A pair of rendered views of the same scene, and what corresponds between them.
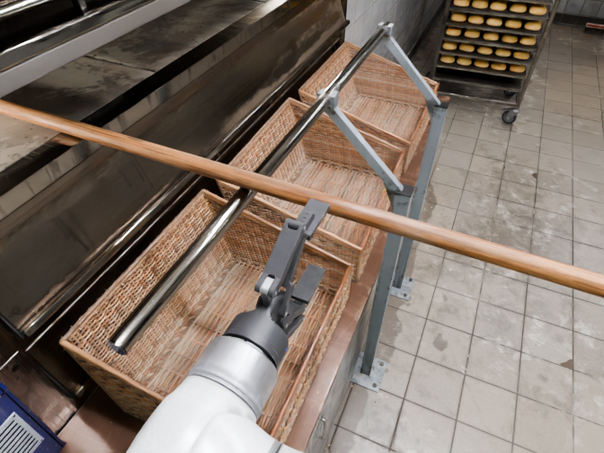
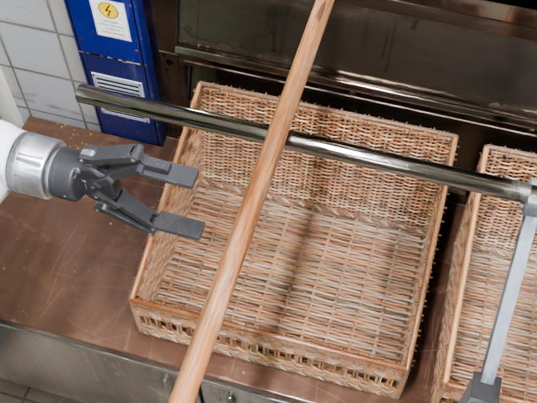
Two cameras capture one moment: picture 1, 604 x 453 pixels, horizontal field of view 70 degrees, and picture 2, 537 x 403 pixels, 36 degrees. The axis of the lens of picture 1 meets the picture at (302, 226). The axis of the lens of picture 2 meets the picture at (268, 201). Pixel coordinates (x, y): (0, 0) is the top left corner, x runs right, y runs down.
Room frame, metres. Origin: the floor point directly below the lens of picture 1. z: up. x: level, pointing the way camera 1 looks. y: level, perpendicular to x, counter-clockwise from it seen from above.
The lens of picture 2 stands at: (0.46, -0.65, 2.15)
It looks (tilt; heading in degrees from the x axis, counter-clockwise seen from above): 57 degrees down; 82
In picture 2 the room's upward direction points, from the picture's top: straight up
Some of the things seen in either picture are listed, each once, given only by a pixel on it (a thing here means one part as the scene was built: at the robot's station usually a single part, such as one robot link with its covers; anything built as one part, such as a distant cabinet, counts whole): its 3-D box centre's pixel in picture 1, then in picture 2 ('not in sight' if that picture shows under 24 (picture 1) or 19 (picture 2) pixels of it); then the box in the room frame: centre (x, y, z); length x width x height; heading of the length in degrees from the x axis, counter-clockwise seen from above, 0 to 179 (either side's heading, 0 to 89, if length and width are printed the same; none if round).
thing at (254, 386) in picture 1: (235, 376); (41, 166); (0.23, 0.08, 1.19); 0.09 x 0.06 x 0.09; 65
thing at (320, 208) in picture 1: (310, 218); (171, 173); (0.42, -0.01, 1.26); 0.07 x 0.03 x 0.01; 155
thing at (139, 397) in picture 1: (230, 315); (296, 234); (0.63, 0.18, 0.72); 0.56 x 0.49 x 0.28; 156
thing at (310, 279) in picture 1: (308, 282); (180, 225); (0.42, -0.01, 1.12); 0.07 x 0.03 x 0.01; 155
